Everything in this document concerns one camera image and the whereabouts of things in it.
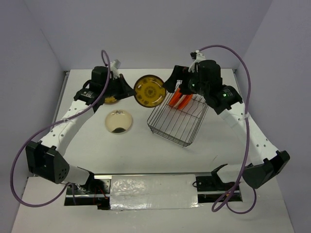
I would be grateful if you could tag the grey wire dish rack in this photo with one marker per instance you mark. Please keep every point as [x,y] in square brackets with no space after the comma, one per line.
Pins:
[178,125]

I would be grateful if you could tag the yellow patterned plate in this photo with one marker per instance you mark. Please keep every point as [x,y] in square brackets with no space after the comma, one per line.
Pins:
[149,90]
[110,100]

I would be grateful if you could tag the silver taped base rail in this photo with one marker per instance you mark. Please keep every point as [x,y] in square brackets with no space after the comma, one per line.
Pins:
[149,192]

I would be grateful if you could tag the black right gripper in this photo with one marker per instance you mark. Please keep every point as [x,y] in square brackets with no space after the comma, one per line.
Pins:
[178,73]

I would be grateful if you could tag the orange plate end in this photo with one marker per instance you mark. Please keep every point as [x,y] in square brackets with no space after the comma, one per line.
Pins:
[185,101]

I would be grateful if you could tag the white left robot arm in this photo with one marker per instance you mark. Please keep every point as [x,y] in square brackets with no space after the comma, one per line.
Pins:
[45,158]

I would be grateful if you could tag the yellow patterned plate front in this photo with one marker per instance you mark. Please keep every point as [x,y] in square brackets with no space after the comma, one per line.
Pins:
[110,100]

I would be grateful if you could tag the cream plate with flowers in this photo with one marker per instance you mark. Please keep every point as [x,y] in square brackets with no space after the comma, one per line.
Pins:
[118,121]

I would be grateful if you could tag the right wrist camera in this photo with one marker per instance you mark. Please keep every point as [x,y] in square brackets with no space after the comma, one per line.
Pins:
[197,56]

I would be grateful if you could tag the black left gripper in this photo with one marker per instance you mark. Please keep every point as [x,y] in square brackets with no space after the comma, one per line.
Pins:
[125,90]

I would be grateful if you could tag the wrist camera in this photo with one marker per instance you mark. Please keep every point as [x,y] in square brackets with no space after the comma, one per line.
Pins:
[197,56]
[115,64]

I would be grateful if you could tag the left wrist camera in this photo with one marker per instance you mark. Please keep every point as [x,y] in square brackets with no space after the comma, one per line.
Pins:
[115,64]

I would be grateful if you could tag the orange plate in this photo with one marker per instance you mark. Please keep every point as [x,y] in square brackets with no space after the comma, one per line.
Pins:
[173,99]

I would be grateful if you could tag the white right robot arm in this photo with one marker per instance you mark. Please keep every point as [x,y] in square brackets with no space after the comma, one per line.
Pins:
[266,160]

